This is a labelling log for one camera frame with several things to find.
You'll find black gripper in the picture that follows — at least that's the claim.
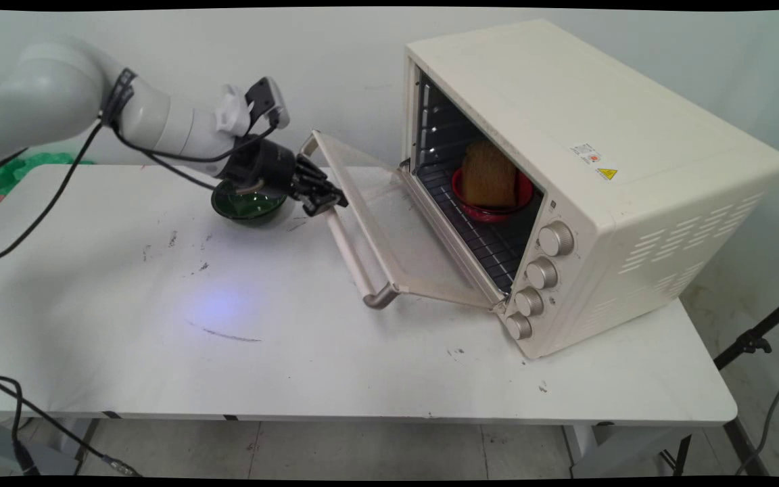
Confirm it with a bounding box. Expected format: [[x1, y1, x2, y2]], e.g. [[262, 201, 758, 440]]
[[219, 135, 350, 218]]

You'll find glass oven door with handle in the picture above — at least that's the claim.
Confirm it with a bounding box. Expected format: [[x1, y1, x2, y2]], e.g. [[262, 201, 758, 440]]
[[298, 130, 506, 312]]

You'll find dark green bowl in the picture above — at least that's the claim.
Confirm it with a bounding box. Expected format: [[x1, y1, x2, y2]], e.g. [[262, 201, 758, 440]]
[[211, 179, 290, 227]]

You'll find brown toast slice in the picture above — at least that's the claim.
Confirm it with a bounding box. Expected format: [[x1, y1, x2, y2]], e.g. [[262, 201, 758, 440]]
[[462, 140, 519, 208]]

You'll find red bowl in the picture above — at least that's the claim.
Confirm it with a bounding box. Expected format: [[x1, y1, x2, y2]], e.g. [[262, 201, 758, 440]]
[[451, 167, 536, 223]]

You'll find large silver oven knob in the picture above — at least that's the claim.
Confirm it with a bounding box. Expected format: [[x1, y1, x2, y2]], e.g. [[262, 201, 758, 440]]
[[538, 221, 575, 257]]

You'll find green plastic object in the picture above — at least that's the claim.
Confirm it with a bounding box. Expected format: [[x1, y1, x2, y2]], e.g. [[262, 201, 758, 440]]
[[0, 152, 97, 197]]

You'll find cream toaster oven body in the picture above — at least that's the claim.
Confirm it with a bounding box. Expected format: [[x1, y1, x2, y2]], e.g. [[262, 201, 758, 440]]
[[400, 19, 779, 361]]

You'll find grey table leg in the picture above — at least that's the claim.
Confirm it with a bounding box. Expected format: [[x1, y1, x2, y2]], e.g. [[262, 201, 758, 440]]
[[73, 418, 101, 476]]

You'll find black tripod stand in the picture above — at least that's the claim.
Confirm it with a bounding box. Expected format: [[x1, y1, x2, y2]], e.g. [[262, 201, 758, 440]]
[[660, 289, 779, 478]]

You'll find black table leg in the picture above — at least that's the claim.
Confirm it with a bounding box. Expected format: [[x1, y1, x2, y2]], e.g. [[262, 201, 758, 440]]
[[723, 417, 770, 478]]

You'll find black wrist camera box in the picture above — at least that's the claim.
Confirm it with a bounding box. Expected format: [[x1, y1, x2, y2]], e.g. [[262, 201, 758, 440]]
[[245, 76, 291, 131]]

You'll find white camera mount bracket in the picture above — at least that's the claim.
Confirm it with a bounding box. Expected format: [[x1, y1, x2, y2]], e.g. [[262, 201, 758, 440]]
[[214, 84, 253, 137]]

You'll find metal oven wire rack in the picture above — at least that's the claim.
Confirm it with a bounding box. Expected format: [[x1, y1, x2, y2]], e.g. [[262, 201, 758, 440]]
[[417, 166, 532, 296]]

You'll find black velcro strap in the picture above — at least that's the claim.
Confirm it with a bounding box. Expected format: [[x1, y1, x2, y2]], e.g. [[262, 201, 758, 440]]
[[99, 68, 139, 129]]

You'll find black camera cable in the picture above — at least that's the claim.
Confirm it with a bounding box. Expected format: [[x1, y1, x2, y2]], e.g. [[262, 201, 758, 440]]
[[0, 118, 279, 262]]

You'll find black cable behind arm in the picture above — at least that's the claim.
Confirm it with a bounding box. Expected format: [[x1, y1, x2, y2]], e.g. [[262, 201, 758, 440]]
[[0, 147, 28, 178]]

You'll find thin black cable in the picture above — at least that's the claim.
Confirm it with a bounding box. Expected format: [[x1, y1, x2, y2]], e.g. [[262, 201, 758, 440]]
[[0, 375, 141, 478]]

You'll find black cable with connector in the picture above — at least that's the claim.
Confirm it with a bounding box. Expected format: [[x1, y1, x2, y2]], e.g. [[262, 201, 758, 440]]
[[0, 372, 42, 476]]

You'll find grey hanging cable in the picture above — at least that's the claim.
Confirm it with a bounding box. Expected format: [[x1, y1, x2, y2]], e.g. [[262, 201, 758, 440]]
[[734, 308, 779, 476]]

